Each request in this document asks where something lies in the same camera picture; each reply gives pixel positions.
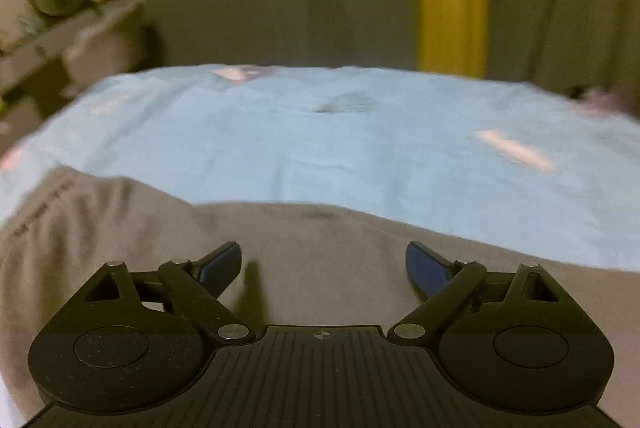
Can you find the grey pants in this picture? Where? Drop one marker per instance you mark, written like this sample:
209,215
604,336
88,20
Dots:
320,248

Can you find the blue mushroom print bedsheet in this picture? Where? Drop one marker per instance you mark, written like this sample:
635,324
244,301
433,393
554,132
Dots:
250,133

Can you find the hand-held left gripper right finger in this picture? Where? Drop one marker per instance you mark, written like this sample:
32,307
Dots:
425,266

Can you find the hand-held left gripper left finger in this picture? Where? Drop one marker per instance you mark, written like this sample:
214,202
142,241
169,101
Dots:
221,261

